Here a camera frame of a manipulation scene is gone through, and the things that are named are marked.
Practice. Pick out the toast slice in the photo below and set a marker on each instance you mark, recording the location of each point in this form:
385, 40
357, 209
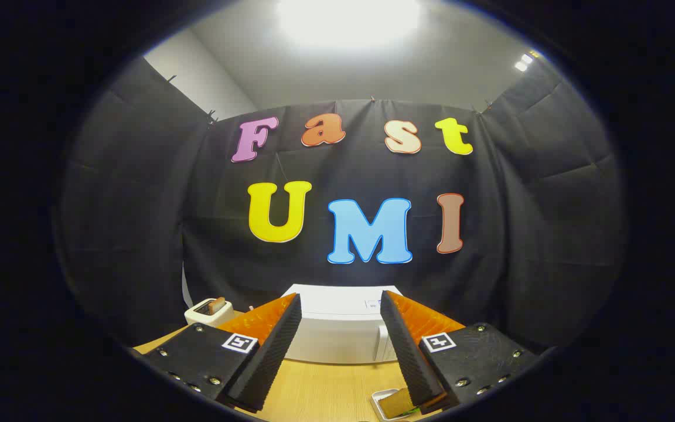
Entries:
217, 305

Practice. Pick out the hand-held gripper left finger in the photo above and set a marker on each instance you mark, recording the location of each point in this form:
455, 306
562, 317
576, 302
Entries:
273, 357

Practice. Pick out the brown bread lettuce sandwich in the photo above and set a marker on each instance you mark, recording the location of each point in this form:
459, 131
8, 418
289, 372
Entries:
397, 403

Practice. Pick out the white microwave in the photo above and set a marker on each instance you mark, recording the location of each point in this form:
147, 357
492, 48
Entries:
337, 334

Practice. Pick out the small ceiling spotlight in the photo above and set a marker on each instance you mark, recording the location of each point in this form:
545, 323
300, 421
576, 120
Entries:
523, 62

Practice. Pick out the white toaster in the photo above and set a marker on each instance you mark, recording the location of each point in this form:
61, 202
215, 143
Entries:
205, 317

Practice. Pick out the black backdrop cloth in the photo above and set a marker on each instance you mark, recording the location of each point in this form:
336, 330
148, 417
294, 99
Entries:
343, 170

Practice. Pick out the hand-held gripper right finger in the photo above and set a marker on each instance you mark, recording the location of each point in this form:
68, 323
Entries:
411, 357

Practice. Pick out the white rectangular plate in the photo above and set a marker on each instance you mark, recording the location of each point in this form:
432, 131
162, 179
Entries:
379, 401

